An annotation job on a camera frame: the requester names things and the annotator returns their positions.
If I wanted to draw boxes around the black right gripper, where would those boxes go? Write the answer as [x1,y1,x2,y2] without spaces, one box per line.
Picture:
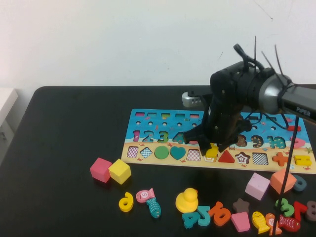
[183,95,253,157]

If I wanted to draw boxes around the yellow pentagon piece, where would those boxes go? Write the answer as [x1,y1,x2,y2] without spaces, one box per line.
[205,144,220,159]

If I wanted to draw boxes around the red triangle piece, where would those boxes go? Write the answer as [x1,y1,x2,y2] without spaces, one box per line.
[218,149,236,164]

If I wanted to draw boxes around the teal heart piece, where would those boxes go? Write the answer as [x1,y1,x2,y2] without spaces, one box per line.
[169,146,187,160]

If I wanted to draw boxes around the green circle piece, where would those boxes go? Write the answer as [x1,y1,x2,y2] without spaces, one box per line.
[154,145,170,160]

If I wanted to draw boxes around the orange number ten piece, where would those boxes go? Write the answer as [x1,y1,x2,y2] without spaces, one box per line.
[207,200,232,227]

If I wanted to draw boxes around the brown star piece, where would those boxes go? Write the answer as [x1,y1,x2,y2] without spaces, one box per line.
[232,197,250,214]

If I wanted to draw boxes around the blue wooden puzzle board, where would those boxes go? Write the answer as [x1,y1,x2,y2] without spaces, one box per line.
[120,108,316,175]

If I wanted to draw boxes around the orange plus sign piece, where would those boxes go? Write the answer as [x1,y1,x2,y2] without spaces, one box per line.
[271,152,289,167]

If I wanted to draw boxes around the light blue number piece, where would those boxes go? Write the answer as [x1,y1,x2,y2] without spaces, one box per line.
[196,205,211,227]

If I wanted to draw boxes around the pink trapezoid piece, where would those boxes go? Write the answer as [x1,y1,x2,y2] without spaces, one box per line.
[230,211,251,233]

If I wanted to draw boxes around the teal number four piece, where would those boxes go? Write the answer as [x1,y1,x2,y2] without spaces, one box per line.
[181,211,200,229]

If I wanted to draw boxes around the yellow equals sign piece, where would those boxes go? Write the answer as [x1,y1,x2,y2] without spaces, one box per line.
[293,154,312,166]

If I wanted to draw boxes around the pink greater-than sign piece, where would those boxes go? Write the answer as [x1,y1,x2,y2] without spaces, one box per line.
[290,136,306,150]

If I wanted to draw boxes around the slate blue number piece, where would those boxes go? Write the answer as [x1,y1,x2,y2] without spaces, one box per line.
[292,174,308,193]

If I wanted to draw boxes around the green number three piece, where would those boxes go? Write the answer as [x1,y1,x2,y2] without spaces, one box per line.
[274,197,295,217]

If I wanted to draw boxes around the yellow number six piece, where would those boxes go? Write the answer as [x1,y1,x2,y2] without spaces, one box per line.
[118,191,135,213]

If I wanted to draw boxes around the red number seven piece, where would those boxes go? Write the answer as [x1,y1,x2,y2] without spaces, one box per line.
[292,200,309,223]

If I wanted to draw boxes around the brown number eight piece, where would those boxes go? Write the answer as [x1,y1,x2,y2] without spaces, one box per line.
[304,200,316,222]

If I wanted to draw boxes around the light pink cube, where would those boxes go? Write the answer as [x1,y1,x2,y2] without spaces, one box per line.
[244,172,271,201]

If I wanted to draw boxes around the yellow duck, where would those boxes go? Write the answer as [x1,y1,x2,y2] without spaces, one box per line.
[175,187,199,213]

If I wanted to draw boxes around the salmon orange cube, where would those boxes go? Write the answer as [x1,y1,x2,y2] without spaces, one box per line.
[269,168,297,196]

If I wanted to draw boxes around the pink fish with five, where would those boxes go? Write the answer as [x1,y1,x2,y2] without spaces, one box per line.
[135,188,156,204]

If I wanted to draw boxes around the yellow fish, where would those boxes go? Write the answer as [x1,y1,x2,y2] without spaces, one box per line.
[251,210,271,235]

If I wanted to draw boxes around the teal patterned fish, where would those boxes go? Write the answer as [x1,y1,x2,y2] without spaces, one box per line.
[145,197,162,219]

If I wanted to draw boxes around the orange fish with ten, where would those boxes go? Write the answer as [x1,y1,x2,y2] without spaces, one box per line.
[264,212,283,236]

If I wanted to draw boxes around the yellow cube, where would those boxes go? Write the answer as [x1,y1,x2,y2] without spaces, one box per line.
[108,158,132,185]

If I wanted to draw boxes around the black zip tie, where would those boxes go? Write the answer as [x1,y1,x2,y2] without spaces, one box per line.
[261,51,292,85]
[274,44,285,75]
[253,35,258,65]

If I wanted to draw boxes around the red patterned fish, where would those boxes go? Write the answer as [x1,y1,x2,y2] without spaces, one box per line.
[278,214,302,233]

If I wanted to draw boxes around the magenta red cube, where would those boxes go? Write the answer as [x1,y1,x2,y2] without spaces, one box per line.
[89,157,113,184]

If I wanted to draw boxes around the white furniture slab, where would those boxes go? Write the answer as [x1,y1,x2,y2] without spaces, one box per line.
[0,87,20,129]

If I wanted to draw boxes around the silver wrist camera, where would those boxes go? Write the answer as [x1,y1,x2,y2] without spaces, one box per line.
[182,91,206,108]

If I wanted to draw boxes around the black looped cable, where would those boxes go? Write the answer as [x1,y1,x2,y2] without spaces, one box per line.
[244,112,290,131]

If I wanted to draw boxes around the long black hanging cable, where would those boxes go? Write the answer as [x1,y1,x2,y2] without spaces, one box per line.
[272,117,301,236]

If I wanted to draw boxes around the black cable with plug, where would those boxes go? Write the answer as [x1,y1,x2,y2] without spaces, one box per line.
[233,43,265,72]

